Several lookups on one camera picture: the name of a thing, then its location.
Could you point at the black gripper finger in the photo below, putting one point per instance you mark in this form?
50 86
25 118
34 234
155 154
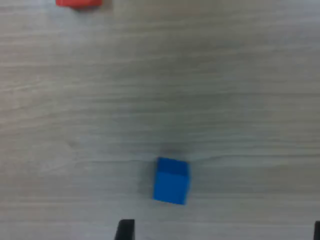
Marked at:
317 232
126 231

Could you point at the red cube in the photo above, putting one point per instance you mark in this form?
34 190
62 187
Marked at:
78 3

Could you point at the blue cube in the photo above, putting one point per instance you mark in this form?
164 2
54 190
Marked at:
171 183

